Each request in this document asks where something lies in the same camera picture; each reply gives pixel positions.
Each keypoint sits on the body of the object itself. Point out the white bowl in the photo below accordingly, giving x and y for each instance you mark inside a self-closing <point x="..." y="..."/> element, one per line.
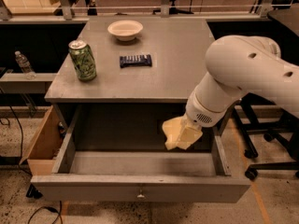
<point x="125" y="30"/>

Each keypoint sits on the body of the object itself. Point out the clear plastic water bottle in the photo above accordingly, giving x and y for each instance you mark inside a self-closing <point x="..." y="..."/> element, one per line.
<point x="25" y="65"/>

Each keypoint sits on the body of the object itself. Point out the brown cardboard box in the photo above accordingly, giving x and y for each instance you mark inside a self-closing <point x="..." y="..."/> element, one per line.
<point x="44" y="146"/>

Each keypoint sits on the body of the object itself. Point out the metal drawer knob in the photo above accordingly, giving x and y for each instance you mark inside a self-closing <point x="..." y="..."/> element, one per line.
<point x="140" y="195"/>

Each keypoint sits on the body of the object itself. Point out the blue snack bar wrapper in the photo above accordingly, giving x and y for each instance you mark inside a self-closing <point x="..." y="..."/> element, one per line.
<point x="135" y="60"/>

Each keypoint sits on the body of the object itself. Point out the metal railing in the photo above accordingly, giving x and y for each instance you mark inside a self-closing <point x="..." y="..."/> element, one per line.
<point x="155" y="6"/>

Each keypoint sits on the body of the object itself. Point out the grey wooden cabinet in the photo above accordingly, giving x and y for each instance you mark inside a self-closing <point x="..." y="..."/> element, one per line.
<point x="177" y="47"/>

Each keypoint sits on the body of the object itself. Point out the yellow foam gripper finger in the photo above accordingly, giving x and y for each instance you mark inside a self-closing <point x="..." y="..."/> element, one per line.
<point x="189" y="133"/>

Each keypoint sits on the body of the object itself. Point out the grey side shelf left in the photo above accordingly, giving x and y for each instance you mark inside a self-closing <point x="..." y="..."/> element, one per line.
<point x="18" y="83"/>

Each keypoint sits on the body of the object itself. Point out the grey open top drawer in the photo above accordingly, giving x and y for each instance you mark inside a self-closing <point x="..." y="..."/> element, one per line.
<point x="110" y="155"/>

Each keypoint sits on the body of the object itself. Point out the yellow sponge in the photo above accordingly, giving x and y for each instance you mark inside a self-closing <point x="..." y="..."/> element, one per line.
<point x="175" y="133"/>

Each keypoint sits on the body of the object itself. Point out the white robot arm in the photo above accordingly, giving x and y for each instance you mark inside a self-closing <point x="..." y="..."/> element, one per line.
<point x="235" y="66"/>

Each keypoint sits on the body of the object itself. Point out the green soda can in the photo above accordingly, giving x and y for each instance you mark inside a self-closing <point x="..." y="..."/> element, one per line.
<point x="82" y="59"/>

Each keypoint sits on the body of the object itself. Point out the black office chair base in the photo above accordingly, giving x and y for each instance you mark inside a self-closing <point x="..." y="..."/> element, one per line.
<point x="285" y="130"/>

